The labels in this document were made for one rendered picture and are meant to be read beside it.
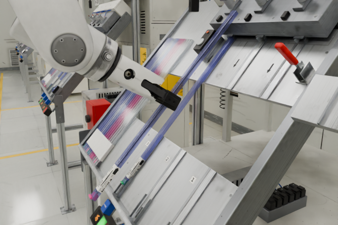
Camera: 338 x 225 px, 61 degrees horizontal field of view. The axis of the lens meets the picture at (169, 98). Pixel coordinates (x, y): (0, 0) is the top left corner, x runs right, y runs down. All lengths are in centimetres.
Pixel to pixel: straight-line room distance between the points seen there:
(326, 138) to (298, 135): 208
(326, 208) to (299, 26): 57
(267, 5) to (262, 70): 16
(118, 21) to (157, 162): 128
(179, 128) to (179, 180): 156
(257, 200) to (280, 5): 42
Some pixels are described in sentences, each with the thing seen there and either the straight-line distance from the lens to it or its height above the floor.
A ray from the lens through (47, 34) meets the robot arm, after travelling 41.
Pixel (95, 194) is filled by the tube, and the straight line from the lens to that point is 62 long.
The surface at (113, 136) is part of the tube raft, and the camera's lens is 93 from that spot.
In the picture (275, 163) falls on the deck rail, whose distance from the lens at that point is 54.
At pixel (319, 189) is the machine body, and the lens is 111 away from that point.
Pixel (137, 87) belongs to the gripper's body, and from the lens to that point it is 52.
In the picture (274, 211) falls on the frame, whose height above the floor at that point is 65.
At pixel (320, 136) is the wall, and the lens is 267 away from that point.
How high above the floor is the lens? 113
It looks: 14 degrees down
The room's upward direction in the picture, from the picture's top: straight up
